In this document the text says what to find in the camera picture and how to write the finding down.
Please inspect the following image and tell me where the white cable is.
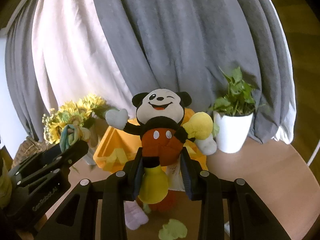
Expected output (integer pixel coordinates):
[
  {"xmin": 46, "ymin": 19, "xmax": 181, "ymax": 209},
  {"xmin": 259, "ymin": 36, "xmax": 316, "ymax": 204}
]
[{"xmin": 306, "ymin": 137, "xmax": 320, "ymax": 167}]

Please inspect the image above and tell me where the Mickey Mouse plush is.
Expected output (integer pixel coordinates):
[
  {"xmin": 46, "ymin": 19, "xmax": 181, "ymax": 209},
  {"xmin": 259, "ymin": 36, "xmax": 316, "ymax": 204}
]
[{"xmin": 105, "ymin": 89, "xmax": 217, "ymax": 204}]

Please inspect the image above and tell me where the grey curtain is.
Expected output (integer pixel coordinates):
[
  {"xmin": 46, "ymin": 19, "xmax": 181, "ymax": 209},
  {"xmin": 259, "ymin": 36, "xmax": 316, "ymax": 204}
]
[{"xmin": 5, "ymin": 0, "xmax": 296, "ymax": 144}]

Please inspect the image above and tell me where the white knotted plush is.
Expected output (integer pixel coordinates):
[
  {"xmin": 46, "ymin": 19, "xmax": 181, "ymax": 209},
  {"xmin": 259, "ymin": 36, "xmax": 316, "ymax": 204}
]
[{"xmin": 124, "ymin": 201, "xmax": 149, "ymax": 230}]

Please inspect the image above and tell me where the green potted plant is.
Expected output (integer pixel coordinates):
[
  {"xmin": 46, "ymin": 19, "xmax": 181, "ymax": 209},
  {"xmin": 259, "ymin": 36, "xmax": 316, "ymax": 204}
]
[{"xmin": 207, "ymin": 65, "xmax": 261, "ymax": 137}]

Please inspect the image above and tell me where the orange plastic crate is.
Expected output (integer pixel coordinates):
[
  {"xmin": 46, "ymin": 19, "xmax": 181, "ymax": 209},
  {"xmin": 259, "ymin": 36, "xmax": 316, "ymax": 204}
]
[{"xmin": 93, "ymin": 108, "xmax": 208, "ymax": 173}]

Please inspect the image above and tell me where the red pompom apple toy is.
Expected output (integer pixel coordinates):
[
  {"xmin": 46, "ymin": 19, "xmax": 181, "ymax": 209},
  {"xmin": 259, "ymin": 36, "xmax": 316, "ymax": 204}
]
[{"xmin": 136, "ymin": 190, "xmax": 177, "ymax": 214}]

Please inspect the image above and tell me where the beige curtain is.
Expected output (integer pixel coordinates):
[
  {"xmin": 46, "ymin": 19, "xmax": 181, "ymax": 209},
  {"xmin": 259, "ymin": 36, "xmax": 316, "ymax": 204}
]
[{"xmin": 31, "ymin": 0, "xmax": 136, "ymax": 118}]

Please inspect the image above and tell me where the sunflower bouquet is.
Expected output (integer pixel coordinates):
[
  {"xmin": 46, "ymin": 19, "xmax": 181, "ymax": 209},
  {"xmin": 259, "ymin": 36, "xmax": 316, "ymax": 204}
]
[{"xmin": 42, "ymin": 94, "xmax": 115, "ymax": 147}]

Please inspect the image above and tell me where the patterned brown cloth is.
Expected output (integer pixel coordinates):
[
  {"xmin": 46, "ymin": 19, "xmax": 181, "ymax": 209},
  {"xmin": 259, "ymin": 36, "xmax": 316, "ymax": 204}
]
[{"xmin": 11, "ymin": 136, "xmax": 50, "ymax": 168}]

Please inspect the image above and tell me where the green frog plush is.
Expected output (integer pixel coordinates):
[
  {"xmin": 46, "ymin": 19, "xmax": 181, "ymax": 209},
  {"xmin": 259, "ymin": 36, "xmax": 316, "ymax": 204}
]
[{"xmin": 158, "ymin": 218, "xmax": 188, "ymax": 240}]

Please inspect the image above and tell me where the white plant pot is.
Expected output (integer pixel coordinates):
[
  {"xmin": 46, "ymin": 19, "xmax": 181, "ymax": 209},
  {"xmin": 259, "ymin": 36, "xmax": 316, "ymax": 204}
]
[{"xmin": 214, "ymin": 112, "xmax": 253, "ymax": 154}]

